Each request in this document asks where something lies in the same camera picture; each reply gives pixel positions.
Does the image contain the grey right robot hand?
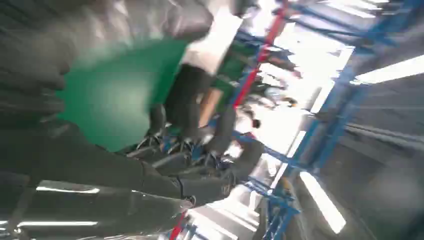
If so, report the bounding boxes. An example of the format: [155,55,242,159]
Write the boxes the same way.
[0,0,266,240]

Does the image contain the green table mat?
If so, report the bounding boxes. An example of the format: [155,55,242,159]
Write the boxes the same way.
[55,38,188,154]

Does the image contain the person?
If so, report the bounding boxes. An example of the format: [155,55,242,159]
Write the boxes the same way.
[145,8,264,158]

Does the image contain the green plastic crate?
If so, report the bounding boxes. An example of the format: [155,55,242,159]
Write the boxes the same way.
[211,42,258,112]

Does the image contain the red metal bar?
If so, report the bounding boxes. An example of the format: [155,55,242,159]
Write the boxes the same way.
[231,0,290,111]

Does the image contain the long ceiling light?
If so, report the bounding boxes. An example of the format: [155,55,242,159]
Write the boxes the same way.
[350,54,424,86]
[299,171,347,235]

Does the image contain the blue metal frame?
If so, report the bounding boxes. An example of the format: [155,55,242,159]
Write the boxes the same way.
[231,0,424,240]

